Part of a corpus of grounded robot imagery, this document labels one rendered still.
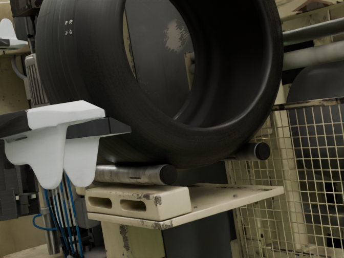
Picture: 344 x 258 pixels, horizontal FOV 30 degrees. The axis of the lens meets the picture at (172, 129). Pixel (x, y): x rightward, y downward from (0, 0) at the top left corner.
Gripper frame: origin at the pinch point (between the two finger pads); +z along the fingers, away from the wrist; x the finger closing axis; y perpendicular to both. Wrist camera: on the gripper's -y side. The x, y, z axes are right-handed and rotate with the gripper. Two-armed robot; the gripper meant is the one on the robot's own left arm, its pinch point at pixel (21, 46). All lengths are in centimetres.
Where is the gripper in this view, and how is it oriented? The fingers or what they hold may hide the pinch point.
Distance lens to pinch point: 139.7
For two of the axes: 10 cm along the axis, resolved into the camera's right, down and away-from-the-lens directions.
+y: -0.7, -10.0, 0.2
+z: 8.3, -0.5, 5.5
